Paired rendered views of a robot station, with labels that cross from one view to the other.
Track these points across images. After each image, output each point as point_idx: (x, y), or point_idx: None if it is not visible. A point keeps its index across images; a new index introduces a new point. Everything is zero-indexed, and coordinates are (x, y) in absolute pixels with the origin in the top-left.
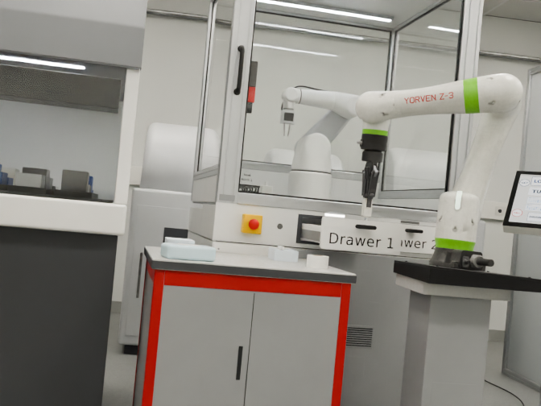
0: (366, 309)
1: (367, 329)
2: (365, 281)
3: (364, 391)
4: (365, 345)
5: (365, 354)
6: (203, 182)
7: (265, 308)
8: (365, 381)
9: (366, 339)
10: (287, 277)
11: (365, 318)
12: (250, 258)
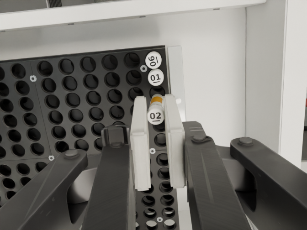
0: (33, 2)
1: (50, 1)
2: (2, 10)
3: (80, 3)
4: (61, 3)
5: (64, 3)
6: None
7: None
8: (76, 2)
9: (57, 2)
10: None
11: (41, 6)
12: None
